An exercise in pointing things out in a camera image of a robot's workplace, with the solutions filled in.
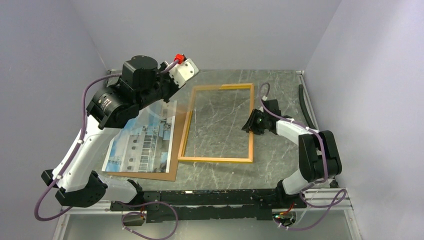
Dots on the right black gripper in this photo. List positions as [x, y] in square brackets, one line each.
[250, 125]

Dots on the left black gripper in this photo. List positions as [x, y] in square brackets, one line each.
[174, 86]

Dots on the yellow wooden picture frame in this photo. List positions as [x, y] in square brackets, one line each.
[185, 131]

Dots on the clear acrylic glazing sheet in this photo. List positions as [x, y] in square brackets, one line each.
[217, 120]

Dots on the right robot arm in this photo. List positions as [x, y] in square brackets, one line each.
[318, 156]

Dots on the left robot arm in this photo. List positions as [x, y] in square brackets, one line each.
[76, 182]

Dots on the building photo print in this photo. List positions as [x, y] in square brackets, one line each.
[144, 145]

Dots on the brown backing board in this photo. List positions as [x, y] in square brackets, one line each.
[171, 175]

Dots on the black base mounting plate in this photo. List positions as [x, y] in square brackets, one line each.
[186, 205]

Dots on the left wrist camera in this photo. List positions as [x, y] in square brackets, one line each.
[184, 70]

